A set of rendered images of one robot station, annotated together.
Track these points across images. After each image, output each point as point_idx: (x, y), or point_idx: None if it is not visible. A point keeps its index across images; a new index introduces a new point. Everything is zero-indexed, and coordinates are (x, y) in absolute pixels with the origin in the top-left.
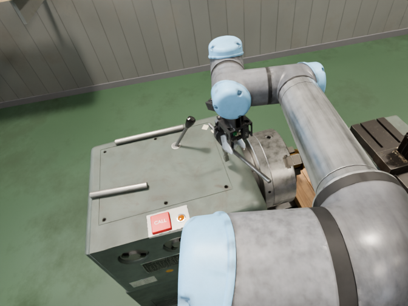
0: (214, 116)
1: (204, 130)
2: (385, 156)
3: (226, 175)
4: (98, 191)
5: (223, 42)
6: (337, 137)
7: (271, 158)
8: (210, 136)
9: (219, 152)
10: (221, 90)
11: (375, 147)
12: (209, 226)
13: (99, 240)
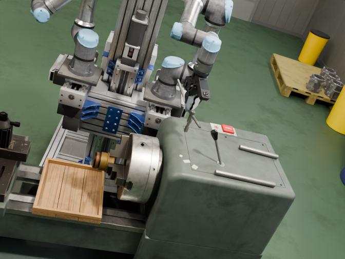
0: (184, 171)
1: (195, 164)
2: (22, 148)
3: (185, 132)
4: (272, 153)
5: (214, 38)
6: (193, 4)
7: (147, 135)
8: (191, 158)
9: (186, 146)
10: (216, 34)
11: (10, 168)
12: (228, 1)
13: (261, 137)
